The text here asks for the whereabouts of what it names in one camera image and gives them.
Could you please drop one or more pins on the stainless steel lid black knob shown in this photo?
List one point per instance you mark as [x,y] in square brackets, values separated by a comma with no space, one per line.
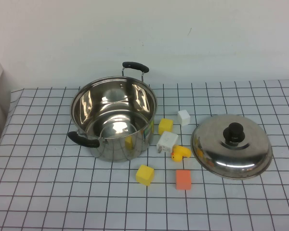
[243,163]

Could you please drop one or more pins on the yellow foam cube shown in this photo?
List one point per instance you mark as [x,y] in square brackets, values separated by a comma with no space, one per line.
[144,175]
[165,126]

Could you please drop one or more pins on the white power adapter plug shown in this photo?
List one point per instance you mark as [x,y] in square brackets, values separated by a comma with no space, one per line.
[167,142]

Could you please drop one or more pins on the white foam cube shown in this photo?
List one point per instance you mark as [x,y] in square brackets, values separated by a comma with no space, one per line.
[184,118]

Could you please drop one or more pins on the yellow rubber duck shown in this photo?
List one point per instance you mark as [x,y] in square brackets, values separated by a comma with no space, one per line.
[181,151]

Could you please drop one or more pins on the orange foam block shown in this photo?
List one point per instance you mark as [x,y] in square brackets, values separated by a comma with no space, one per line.
[183,180]

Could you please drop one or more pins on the white black grid tablecloth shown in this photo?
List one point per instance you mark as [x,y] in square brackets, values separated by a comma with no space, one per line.
[62,192]

